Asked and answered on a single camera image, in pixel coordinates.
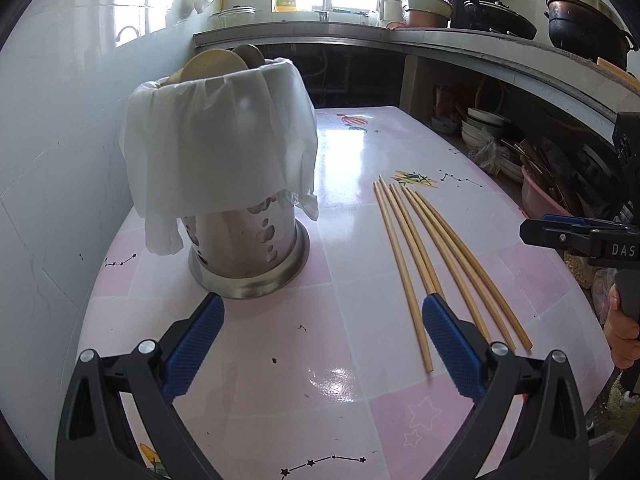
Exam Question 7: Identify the glass bowl with lid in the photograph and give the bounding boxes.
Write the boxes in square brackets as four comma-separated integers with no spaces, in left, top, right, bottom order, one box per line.
[209,5,262,28]

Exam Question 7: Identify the person's right hand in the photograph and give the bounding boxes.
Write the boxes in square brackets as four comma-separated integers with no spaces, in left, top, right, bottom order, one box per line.
[602,282,640,371]

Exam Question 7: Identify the white mug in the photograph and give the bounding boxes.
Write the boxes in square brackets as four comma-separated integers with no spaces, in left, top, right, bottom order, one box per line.
[378,0,405,28]

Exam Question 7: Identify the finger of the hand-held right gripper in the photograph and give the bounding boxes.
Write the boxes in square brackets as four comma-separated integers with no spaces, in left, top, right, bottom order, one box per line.
[519,214,601,261]

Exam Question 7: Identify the white plastic bag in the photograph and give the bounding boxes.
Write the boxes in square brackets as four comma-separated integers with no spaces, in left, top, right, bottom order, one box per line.
[120,57,319,256]

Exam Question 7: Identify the black wok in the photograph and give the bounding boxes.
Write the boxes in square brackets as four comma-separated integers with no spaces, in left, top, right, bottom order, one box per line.
[462,0,538,41]

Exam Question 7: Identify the stacked enamel pots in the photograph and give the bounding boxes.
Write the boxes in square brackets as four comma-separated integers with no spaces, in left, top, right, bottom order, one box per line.
[402,0,456,28]

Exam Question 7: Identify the wooden board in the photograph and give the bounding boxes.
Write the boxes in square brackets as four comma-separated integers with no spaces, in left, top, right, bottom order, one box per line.
[596,56,640,92]

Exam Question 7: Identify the pink plastic basin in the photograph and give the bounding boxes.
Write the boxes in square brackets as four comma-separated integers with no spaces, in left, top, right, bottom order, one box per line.
[520,165,576,221]

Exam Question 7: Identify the row of wooden chopsticks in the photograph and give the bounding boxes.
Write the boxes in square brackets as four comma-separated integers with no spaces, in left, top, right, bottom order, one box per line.
[373,175,534,373]

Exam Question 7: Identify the dark cooking pot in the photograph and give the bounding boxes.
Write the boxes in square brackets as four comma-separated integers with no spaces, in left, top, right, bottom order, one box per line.
[545,0,638,71]

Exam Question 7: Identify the stack of white bowls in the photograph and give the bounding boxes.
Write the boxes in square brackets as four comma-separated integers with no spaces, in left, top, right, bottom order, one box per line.
[460,107,511,148]

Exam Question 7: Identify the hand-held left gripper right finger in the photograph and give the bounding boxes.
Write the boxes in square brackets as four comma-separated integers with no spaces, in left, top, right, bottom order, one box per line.
[421,293,591,480]

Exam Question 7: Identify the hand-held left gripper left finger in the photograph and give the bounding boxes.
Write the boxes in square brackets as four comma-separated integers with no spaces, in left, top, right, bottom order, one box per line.
[55,292,226,480]

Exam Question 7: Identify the metal utensil holder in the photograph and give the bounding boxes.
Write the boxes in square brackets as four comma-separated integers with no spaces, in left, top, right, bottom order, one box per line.
[187,200,311,301]

